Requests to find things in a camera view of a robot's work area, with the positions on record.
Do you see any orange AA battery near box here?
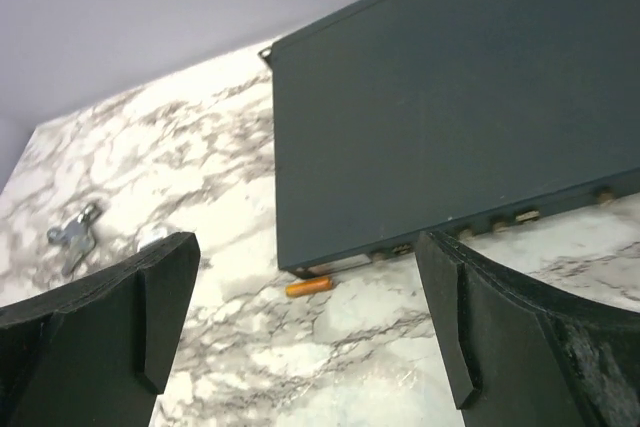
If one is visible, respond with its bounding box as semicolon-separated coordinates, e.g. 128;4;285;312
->
285;276;333;298

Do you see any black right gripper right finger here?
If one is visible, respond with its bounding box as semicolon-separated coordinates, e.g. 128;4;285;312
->
415;232;639;427

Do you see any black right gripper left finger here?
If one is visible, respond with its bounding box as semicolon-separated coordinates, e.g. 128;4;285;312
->
1;232;200;427

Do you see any dark green flat electronics box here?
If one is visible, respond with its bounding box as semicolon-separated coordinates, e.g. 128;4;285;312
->
261;0;639;278

